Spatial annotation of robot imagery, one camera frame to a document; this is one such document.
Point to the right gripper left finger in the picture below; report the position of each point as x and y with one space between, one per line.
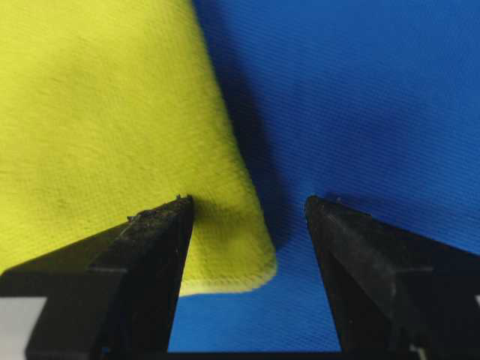
112 295

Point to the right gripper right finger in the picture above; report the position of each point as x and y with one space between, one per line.
394 294

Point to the yellow-green square towel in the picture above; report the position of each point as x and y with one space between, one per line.
112 107

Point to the blue table cloth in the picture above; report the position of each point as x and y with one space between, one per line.
373 104

